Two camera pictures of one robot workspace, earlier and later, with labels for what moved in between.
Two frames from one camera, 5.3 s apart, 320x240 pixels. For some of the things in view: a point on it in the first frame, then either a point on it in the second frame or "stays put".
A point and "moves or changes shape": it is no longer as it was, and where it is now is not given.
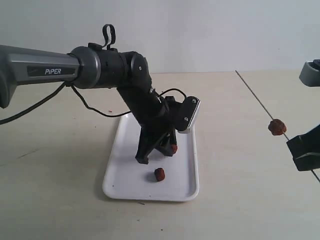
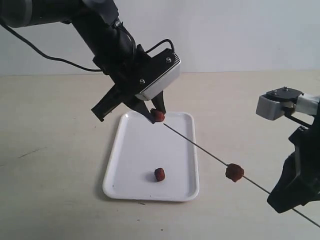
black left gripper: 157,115 → 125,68
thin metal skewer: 284,133 → 243,176
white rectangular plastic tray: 165,178 stays put
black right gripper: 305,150 → 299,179
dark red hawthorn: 174,148 moves or changes shape
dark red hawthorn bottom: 159,174 stays put
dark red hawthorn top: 276,127 → 234,172
